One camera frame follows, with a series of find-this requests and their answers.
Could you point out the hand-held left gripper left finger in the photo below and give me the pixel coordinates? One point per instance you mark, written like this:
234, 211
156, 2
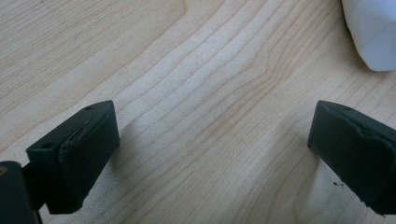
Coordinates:
77, 155

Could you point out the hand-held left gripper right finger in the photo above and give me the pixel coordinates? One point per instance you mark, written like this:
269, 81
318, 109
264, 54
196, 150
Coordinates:
355, 146

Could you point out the white cloth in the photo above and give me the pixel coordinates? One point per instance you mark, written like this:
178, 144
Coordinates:
373, 31

